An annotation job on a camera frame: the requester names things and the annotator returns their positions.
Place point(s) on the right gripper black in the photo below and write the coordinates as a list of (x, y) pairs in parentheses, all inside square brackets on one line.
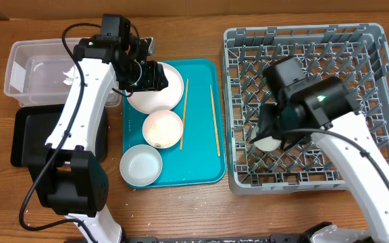
[(269, 113)]

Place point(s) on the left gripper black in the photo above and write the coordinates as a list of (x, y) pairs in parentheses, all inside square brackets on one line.
[(153, 79)]

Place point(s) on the white paper cup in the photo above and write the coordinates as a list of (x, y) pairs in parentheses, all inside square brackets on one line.
[(266, 144)]

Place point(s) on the pink bowl with rice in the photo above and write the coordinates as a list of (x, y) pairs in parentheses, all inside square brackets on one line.
[(162, 129)]

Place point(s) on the white napkin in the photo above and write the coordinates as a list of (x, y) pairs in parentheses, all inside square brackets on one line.
[(69, 76)]

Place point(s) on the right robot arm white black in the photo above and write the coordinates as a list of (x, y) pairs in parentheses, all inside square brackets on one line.
[(327, 113)]

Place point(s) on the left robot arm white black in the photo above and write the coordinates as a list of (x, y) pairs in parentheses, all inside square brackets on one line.
[(66, 173)]

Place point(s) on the clear plastic waste bin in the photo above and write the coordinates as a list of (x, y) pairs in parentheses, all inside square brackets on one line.
[(34, 72)]

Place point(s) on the black waste tray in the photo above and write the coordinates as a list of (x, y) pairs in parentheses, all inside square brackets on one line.
[(33, 125)]

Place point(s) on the grey dishwasher rack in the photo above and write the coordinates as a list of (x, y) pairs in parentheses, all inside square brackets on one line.
[(356, 53)]

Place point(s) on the large white plate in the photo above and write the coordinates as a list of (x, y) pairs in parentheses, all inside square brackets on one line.
[(166, 99)]

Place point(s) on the left wooden chopstick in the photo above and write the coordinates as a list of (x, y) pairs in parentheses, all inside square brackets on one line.
[(184, 114)]

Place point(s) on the wooden chopstick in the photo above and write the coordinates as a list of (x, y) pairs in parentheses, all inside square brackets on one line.
[(184, 114), (214, 122)]

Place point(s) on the right wooden chopstick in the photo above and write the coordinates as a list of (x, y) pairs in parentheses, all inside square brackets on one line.
[(214, 122)]

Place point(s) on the teal serving tray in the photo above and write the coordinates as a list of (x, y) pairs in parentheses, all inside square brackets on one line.
[(198, 162)]

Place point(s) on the grey shallow bowl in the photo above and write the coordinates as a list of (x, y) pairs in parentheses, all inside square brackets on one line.
[(141, 165)]

